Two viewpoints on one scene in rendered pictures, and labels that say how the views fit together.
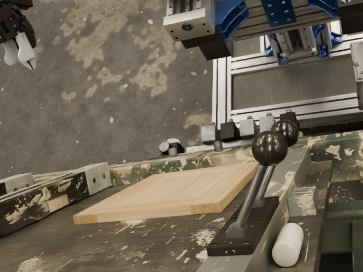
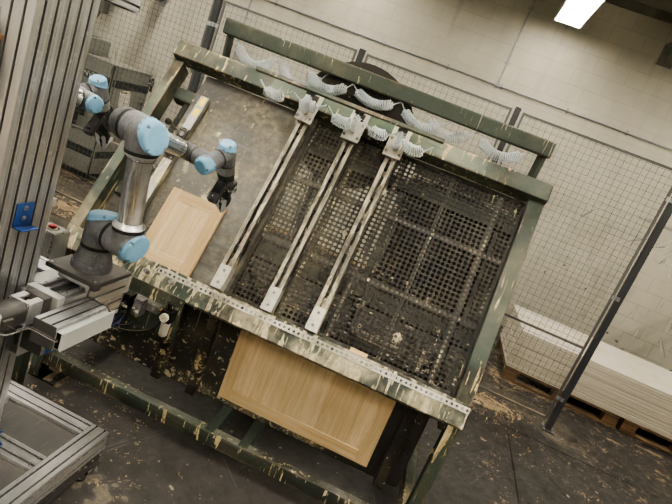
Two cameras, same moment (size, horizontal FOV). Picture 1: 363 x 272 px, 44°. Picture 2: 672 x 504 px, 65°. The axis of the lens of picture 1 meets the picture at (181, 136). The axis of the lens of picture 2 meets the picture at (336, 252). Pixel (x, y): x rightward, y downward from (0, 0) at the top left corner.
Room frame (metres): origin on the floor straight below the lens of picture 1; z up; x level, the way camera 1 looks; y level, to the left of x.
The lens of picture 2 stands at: (3.12, -0.69, 1.94)
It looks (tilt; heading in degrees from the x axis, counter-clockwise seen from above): 14 degrees down; 147
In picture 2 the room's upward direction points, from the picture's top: 22 degrees clockwise
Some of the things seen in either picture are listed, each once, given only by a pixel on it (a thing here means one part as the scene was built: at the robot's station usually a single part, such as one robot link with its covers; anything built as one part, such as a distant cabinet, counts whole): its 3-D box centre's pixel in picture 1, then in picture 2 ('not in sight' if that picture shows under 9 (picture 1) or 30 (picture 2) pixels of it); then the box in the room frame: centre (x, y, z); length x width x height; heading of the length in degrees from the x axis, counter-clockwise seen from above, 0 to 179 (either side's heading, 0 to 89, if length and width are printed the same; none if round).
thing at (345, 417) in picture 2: not in sight; (308, 387); (1.06, 0.82, 0.53); 0.90 x 0.02 x 0.55; 49
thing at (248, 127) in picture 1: (235, 142); (127, 305); (0.68, -0.11, 0.69); 0.50 x 0.14 x 0.24; 49
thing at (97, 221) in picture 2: not in sight; (102, 228); (1.08, -0.37, 1.20); 0.13 x 0.12 x 0.14; 34
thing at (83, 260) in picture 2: not in sight; (94, 254); (1.08, -0.38, 1.09); 0.15 x 0.15 x 0.10
